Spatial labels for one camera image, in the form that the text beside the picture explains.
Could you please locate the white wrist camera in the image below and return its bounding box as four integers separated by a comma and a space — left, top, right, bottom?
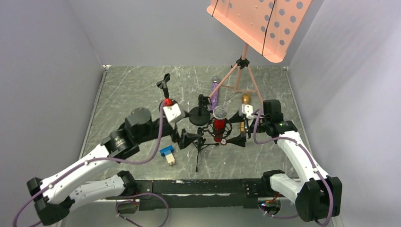
239, 104, 253, 120
163, 103, 186, 125

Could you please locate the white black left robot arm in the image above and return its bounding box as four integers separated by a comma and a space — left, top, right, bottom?
27, 104, 200, 226

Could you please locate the blue white toy brick block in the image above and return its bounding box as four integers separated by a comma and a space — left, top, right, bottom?
159, 145, 176, 166

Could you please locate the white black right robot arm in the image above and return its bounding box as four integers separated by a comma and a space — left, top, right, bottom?
226, 99, 342, 227

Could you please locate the black tripod shock mount stand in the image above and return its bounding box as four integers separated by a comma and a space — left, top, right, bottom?
192, 117, 233, 173

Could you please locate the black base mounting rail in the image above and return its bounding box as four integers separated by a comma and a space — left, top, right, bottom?
115, 178, 276, 211

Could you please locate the red glitter microphone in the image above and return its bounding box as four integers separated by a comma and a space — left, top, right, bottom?
213, 105, 227, 142

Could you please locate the pink music stand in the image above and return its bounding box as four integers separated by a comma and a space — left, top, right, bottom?
207, 0, 312, 100

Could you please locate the black round-base fork mic stand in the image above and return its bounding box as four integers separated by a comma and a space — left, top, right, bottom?
156, 73, 178, 107

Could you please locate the gold microphone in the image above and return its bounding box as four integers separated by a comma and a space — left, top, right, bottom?
240, 92, 252, 134

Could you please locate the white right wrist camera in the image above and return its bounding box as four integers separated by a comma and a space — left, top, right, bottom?
239, 104, 253, 120

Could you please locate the black round-base clip mic stand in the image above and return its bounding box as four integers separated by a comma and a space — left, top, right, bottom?
189, 94, 211, 126

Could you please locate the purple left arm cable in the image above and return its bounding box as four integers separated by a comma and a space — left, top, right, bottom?
12, 98, 174, 227

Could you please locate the purple glitter microphone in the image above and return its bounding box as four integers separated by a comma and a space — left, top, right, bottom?
209, 76, 221, 112

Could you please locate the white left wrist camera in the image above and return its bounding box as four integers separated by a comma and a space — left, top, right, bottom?
163, 103, 186, 125

